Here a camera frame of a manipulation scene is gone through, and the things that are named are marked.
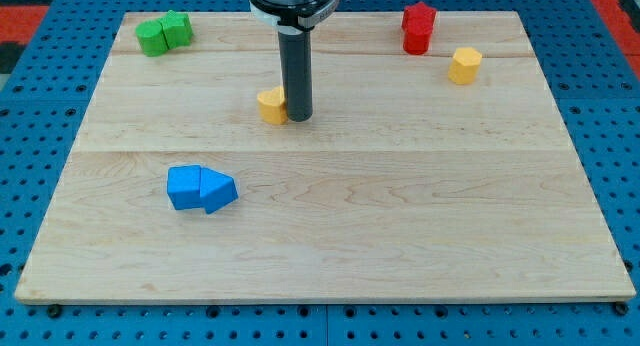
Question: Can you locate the blue cube block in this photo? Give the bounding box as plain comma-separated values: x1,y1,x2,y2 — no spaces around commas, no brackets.
166,165,202,210

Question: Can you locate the green cylinder block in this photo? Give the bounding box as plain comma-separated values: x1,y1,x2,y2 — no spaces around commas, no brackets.
135,20,168,57

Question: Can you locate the blue triangle block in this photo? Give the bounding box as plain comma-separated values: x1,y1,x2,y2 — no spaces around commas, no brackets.
200,167,238,214

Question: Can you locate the green star block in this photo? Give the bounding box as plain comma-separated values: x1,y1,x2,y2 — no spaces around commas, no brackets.
159,10,193,49

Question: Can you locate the red cylinder block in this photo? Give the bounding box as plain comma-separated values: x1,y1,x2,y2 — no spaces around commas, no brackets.
403,23,433,55

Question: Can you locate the yellow hexagon block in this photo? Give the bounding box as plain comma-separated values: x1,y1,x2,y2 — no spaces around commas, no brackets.
447,47,483,85

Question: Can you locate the yellow heart block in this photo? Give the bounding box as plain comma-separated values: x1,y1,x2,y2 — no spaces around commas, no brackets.
257,86,289,125

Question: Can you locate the red star block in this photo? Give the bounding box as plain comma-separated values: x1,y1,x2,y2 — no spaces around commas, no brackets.
401,1,437,31

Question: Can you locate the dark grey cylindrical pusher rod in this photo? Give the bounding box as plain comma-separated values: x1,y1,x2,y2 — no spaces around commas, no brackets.
278,32,313,122

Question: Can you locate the light wooden board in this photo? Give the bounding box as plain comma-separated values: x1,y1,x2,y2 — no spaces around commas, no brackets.
15,11,636,305

